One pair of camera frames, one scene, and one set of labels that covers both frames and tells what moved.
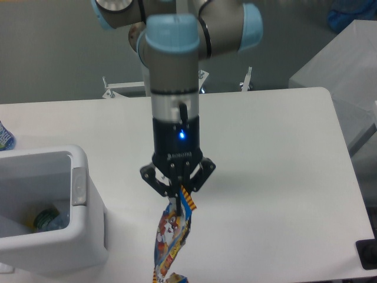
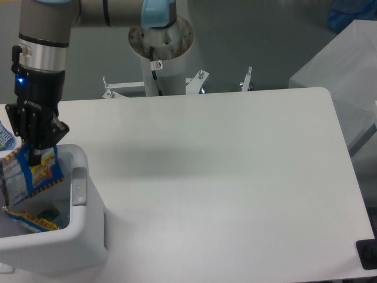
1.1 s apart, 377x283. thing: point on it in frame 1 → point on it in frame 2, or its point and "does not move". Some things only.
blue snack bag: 172,232 → 20,181
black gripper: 176,141 → 38,92
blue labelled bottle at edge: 7,140 does not move
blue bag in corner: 343,12 does not move
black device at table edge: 367,251 does not move
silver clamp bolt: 247,79 does not move
